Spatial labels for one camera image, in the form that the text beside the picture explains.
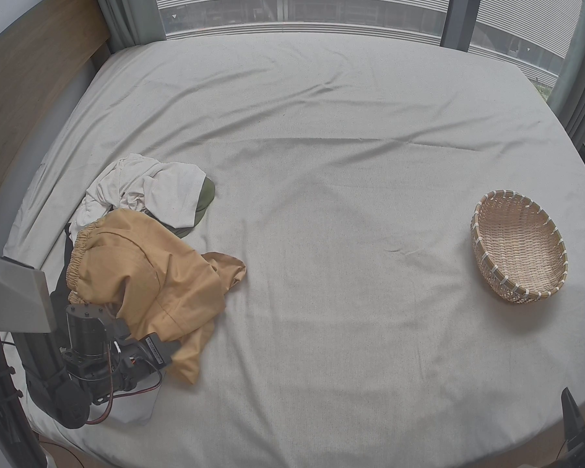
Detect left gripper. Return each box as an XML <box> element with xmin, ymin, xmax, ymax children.
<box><xmin>111</xmin><ymin>333</ymin><xmax>181</xmax><ymax>390</ymax></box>

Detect tan shorts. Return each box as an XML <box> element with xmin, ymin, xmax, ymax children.
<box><xmin>66</xmin><ymin>208</ymin><xmax>247</xmax><ymax>386</ymax></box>

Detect pale grey garment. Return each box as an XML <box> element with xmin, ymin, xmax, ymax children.
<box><xmin>111</xmin><ymin>383</ymin><xmax>163</xmax><ymax>426</ymax></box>

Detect black garment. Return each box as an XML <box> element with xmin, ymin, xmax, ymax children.
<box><xmin>49</xmin><ymin>221</ymin><xmax>79</xmax><ymax>311</ymax></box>

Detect cream white garment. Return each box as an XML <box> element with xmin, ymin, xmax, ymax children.
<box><xmin>70</xmin><ymin>153</ymin><xmax>206</xmax><ymax>245</ymax></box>

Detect green garment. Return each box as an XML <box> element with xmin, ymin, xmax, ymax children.
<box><xmin>144</xmin><ymin>176</ymin><xmax>216</xmax><ymax>241</ymax></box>

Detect round woven basket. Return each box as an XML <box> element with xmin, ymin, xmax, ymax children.
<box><xmin>470</xmin><ymin>189</ymin><xmax>569</xmax><ymax>305</ymax></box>

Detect bed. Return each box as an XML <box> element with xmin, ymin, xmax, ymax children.
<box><xmin>0</xmin><ymin>0</ymin><xmax>585</xmax><ymax>468</ymax></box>

